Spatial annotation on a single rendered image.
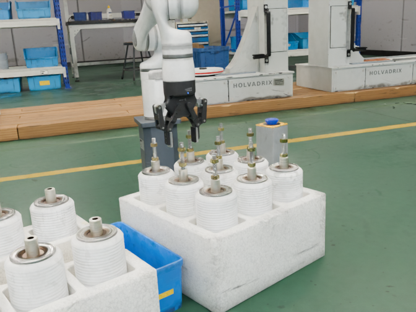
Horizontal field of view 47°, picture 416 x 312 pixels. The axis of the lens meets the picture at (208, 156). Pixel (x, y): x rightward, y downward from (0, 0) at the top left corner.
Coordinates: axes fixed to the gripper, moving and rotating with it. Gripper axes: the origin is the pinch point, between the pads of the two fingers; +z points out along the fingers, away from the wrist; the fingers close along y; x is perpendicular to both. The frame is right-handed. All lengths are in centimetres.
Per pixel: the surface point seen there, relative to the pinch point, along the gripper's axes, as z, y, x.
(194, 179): 10.0, 1.3, -2.2
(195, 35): -11, 306, 473
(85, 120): 29, 43, 193
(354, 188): 35, 81, 14
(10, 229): 12.6, -40.7, 2.1
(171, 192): 12.1, -4.9, -1.5
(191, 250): 22.3, -6.6, -12.5
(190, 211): 16.8, -1.5, -4.7
